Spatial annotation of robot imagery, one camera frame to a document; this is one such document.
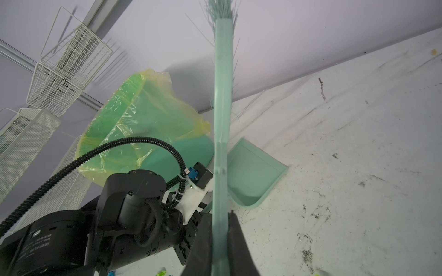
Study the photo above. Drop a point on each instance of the white mesh shelf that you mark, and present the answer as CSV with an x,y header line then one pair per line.
x,y
23,135
66,195

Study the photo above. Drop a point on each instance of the white mesh lower shelf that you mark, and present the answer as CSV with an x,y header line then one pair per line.
x,y
66,195

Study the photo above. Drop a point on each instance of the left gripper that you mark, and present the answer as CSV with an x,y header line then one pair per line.
x,y
179,236

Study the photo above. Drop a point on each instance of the green plastic dustpan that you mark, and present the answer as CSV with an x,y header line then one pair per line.
x,y
252,174

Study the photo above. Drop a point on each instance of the green trash bin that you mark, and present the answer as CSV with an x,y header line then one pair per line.
x,y
192,151

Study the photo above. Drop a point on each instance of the green hand brush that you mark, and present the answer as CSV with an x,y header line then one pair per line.
x,y
222,17

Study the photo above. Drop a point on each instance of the yellow-green bin liner bag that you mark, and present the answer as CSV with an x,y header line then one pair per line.
x,y
144,105

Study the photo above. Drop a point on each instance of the white wire basket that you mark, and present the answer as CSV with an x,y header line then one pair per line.
x,y
64,72

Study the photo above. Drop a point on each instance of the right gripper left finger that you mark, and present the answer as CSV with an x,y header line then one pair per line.
x,y
199,262

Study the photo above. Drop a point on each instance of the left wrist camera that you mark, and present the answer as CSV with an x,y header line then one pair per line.
x,y
198,184

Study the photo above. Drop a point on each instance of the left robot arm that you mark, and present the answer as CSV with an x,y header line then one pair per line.
x,y
123,225

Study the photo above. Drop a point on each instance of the white mesh upper shelf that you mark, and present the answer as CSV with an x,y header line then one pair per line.
x,y
23,135

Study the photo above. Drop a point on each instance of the green paper scrap cluster right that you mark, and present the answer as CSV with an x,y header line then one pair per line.
x,y
162,272

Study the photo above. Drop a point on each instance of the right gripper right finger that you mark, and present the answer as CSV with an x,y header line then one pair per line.
x,y
240,259

